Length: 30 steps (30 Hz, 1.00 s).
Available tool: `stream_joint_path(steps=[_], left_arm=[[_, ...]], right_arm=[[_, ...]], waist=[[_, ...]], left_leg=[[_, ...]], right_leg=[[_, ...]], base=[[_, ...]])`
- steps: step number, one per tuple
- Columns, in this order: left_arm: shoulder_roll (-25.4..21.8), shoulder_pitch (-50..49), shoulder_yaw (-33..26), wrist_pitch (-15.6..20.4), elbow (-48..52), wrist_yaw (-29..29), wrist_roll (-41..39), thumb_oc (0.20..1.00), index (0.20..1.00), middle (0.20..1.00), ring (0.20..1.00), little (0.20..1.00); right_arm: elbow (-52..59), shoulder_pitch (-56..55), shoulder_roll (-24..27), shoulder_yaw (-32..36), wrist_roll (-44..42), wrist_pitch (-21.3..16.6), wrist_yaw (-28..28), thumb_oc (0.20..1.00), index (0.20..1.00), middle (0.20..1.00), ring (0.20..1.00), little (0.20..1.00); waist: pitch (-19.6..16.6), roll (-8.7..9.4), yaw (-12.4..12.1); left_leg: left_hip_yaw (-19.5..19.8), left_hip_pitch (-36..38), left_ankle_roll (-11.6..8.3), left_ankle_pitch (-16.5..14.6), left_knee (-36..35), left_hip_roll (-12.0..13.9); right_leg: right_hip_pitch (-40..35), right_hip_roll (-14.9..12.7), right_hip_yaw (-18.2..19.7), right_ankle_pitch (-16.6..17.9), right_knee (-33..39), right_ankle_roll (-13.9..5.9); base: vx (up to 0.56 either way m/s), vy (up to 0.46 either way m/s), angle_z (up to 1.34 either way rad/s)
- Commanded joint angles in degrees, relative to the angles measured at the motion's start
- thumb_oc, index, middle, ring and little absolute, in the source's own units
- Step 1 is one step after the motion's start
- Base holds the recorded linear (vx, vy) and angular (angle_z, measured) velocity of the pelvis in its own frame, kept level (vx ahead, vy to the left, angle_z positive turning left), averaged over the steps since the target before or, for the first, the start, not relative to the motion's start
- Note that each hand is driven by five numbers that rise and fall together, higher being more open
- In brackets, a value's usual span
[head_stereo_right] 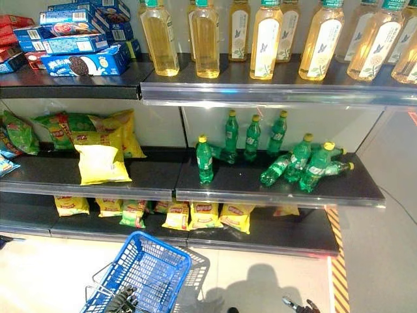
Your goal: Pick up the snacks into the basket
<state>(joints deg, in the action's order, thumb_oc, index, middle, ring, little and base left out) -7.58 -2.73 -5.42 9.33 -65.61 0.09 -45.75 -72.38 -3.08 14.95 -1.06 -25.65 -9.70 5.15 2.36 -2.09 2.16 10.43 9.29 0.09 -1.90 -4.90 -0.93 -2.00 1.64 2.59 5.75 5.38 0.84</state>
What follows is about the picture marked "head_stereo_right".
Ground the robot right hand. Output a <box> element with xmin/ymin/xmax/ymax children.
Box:
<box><xmin>281</xmin><ymin>295</ymin><xmax>322</xmax><ymax>313</ymax></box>

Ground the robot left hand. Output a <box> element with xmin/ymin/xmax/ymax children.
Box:
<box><xmin>106</xmin><ymin>285</ymin><xmax>139</xmax><ymax>313</ymax></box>

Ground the blue plastic shopping basket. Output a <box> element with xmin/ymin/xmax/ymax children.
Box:
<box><xmin>79</xmin><ymin>230</ymin><xmax>194</xmax><ymax>313</ymax></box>

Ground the yellow black hazard tape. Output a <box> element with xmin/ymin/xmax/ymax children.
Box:
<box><xmin>324</xmin><ymin>207</ymin><xmax>351</xmax><ymax>313</ymax></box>

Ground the black lowest shelf board, long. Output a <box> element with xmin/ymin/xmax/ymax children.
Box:
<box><xmin>48</xmin><ymin>203</ymin><xmax>341</xmax><ymax>258</ymax></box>

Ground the small green chip bag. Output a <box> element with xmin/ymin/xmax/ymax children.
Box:
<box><xmin>119</xmin><ymin>199</ymin><xmax>148</xmax><ymax>230</ymax></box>

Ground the small yellow chip bag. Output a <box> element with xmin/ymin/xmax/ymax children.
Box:
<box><xmin>188</xmin><ymin>201</ymin><xmax>224</xmax><ymax>231</ymax></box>
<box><xmin>161</xmin><ymin>200</ymin><xmax>191</xmax><ymax>232</ymax></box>
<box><xmin>94</xmin><ymin>197</ymin><xmax>124</xmax><ymax>218</ymax></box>
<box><xmin>272</xmin><ymin>205</ymin><xmax>300</xmax><ymax>218</ymax></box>
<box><xmin>218</xmin><ymin>203</ymin><xmax>257</xmax><ymax>235</ymax></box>
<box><xmin>53</xmin><ymin>195</ymin><xmax>91</xmax><ymax>218</ymax></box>

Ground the black lowest shelf board, short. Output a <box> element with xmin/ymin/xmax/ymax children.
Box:
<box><xmin>0</xmin><ymin>192</ymin><xmax>98</xmax><ymax>238</ymax></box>

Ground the green soda bottle, yellow cap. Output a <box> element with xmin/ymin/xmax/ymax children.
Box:
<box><xmin>208</xmin><ymin>144</ymin><xmax>239</xmax><ymax>165</ymax></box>
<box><xmin>311</xmin><ymin>142</ymin><xmax>348</xmax><ymax>158</ymax></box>
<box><xmin>224</xmin><ymin>109</ymin><xmax>240</xmax><ymax>155</ymax></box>
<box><xmin>283</xmin><ymin>132</ymin><xmax>315</xmax><ymax>184</ymax></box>
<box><xmin>322</xmin><ymin>161</ymin><xmax>356</xmax><ymax>179</ymax></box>
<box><xmin>243</xmin><ymin>114</ymin><xmax>262</xmax><ymax>163</ymax></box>
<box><xmin>266</xmin><ymin>110</ymin><xmax>289</xmax><ymax>157</ymax></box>
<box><xmin>195</xmin><ymin>134</ymin><xmax>215</xmax><ymax>185</ymax></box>
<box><xmin>298</xmin><ymin>141</ymin><xmax>337</xmax><ymax>194</ymax></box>
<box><xmin>259</xmin><ymin>152</ymin><xmax>294</xmax><ymax>188</ymax></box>

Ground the black shelf board with green bottles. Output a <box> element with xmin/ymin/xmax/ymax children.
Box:
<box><xmin>175</xmin><ymin>147</ymin><xmax>387</xmax><ymax>210</ymax></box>

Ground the large yellow chip bag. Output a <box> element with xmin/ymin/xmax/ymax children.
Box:
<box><xmin>88</xmin><ymin>108</ymin><xmax>147</xmax><ymax>160</ymax></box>
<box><xmin>72</xmin><ymin>128</ymin><xmax>133</xmax><ymax>186</ymax></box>

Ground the black shelf board with large chip bags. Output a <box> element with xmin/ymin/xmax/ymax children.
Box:
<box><xmin>0</xmin><ymin>145</ymin><xmax>190</xmax><ymax>201</ymax></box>

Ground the large green chip bag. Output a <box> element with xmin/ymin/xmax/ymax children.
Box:
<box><xmin>1</xmin><ymin>110</ymin><xmax>41</xmax><ymax>156</ymax></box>
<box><xmin>33</xmin><ymin>111</ymin><xmax>98</xmax><ymax>151</ymax></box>

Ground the black shelf board with cookie boxes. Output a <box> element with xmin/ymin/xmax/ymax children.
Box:
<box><xmin>0</xmin><ymin>57</ymin><xmax>156</xmax><ymax>100</ymax></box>

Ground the black shelf board with tea bottles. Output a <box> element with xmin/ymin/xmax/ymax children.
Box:
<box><xmin>139</xmin><ymin>52</ymin><xmax>417</xmax><ymax>107</ymax></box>

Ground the blue cookie box, big cookie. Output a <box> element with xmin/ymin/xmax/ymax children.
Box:
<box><xmin>40</xmin><ymin>43</ymin><xmax>132</xmax><ymax>78</ymax></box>

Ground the blue and yellow box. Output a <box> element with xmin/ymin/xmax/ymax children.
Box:
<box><xmin>124</xmin><ymin>38</ymin><xmax>143</xmax><ymax>60</ymax></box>

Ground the red snack box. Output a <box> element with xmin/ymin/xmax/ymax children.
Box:
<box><xmin>0</xmin><ymin>25</ymin><xmax>20</xmax><ymax>47</ymax></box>
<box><xmin>0</xmin><ymin>14</ymin><xmax>35</xmax><ymax>29</ymax></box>
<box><xmin>0</xmin><ymin>43</ymin><xmax>24</xmax><ymax>63</ymax></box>
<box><xmin>23</xmin><ymin>50</ymin><xmax>48</xmax><ymax>70</ymax></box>

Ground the yellow tea bottle, butterfly label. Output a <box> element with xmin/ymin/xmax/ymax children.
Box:
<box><xmin>249</xmin><ymin>0</ymin><xmax>284</xmax><ymax>82</ymax></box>
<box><xmin>275</xmin><ymin>0</ymin><xmax>302</xmax><ymax>64</ymax></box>
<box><xmin>390</xmin><ymin>31</ymin><xmax>417</xmax><ymax>85</ymax></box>
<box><xmin>227</xmin><ymin>0</ymin><xmax>252</xmax><ymax>63</ymax></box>
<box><xmin>335</xmin><ymin>0</ymin><xmax>373</xmax><ymax>65</ymax></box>
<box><xmin>298</xmin><ymin>0</ymin><xmax>346</xmax><ymax>82</ymax></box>
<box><xmin>346</xmin><ymin>0</ymin><xmax>410</xmax><ymax>83</ymax></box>
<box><xmin>385</xmin><ymin>0</ymin><xmax>417</xmax><ymax>66</ymax></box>

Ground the yellow tea bottle, label hidden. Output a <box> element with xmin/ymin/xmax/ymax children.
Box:
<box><xmin>137</xmin><ymin>0</ymin><xmax>181</xmax><ymax>78</ymax></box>
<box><xmin>190</xmin><ymin>0</ymin><xmax>222</xmax><ymax>80</ymax></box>
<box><xmin>186</xmin><ymin>0</ymin><xmax>197</xmax><ymax>63</ymax></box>

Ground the thin dark floor cable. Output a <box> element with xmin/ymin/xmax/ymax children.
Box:
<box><xmin>379</xmin><ymin>186</ymin><xmax>417</xmax><ymax>226</ymax></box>

